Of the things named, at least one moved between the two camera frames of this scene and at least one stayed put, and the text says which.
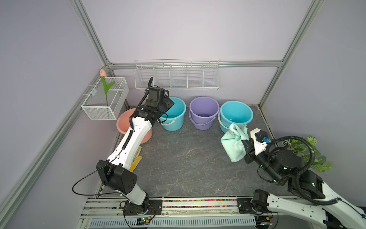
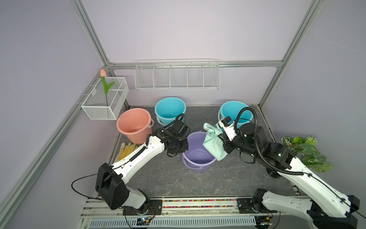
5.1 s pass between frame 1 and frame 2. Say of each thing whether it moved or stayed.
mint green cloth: moved
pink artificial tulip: stayed
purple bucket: moved
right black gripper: moved
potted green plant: stayed
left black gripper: moved
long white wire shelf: stayed
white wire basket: stayed
